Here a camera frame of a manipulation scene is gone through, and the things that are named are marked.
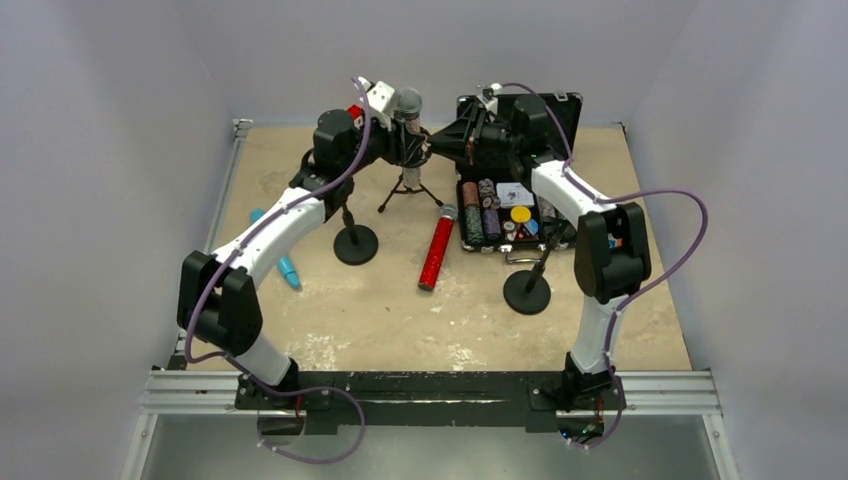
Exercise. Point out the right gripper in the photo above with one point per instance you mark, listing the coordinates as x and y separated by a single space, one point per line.
473 132

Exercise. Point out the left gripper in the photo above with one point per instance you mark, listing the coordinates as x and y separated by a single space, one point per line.
402 142

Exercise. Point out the tripod shock mount stand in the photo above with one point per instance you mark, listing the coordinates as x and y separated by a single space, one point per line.
399 189

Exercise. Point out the silver glitter microphone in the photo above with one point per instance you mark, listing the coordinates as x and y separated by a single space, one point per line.
408 110

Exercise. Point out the clip microphone stand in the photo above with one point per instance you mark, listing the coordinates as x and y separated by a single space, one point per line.
355 244
527 292

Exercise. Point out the blue toy microphone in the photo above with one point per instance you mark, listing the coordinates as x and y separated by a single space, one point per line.
284 265

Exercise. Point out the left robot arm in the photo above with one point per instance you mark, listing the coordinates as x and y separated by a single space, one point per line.
217 299

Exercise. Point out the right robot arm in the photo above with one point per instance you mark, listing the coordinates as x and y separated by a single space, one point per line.
611 259

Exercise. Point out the red yellow toy block car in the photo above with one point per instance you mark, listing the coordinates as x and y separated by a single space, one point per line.
356 112

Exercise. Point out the white card deck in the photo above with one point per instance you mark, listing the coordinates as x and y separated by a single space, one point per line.
513 194

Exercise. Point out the black poker chip case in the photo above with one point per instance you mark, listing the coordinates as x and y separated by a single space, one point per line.
485 226

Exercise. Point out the red glitter microphone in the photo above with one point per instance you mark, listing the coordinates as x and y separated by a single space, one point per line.
437 249

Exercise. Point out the yellow poker chip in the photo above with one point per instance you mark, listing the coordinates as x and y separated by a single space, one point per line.
520 214

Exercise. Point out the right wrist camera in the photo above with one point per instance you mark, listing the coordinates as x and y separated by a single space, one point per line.
487 96

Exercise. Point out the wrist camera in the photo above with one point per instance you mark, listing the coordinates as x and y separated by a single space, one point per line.
487 96
381 102

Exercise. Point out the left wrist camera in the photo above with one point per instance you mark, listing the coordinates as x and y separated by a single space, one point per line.
381 102

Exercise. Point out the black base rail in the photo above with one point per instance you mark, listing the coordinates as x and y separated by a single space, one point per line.
429 399

